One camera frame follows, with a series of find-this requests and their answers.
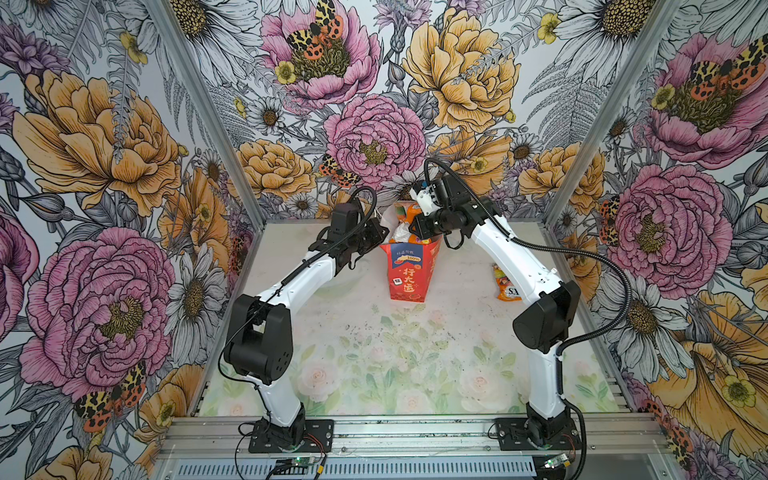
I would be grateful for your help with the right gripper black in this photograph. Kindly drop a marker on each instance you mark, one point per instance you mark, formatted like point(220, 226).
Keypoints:
point(419, 226)

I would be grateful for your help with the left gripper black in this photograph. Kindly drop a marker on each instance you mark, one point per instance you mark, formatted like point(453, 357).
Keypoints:
point(379, 233)

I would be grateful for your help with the orange snack packet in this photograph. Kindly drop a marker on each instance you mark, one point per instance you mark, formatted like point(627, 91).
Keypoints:
point(405, 212)
point(507, 291)

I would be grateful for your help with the red white paper bag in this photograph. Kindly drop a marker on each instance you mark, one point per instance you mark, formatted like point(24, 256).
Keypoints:
point(409, 266)

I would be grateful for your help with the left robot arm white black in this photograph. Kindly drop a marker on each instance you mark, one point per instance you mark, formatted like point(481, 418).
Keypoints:
point(259, 344)

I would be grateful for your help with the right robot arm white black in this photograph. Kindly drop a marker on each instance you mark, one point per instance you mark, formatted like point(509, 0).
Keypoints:
point(550, 307)

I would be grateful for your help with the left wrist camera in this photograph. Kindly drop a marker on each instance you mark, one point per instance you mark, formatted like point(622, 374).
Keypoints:
point(343, 219)

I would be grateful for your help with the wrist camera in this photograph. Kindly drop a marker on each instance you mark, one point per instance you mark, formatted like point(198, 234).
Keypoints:
point(343, 219)
point(427, 200)

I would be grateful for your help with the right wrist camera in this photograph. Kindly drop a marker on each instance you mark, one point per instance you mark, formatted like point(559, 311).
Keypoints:
point(427, 200)

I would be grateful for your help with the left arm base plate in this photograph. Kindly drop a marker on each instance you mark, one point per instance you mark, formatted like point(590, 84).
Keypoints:
point(305, 436)

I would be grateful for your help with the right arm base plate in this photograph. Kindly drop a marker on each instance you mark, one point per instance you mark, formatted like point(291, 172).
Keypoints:
point(533, 434)

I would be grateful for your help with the aluminium front rail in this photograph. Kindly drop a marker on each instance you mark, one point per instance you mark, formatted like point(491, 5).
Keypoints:
point(621, 433)

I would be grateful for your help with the white vented cable duct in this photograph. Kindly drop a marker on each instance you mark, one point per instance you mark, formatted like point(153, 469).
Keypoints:
point(483, 467)

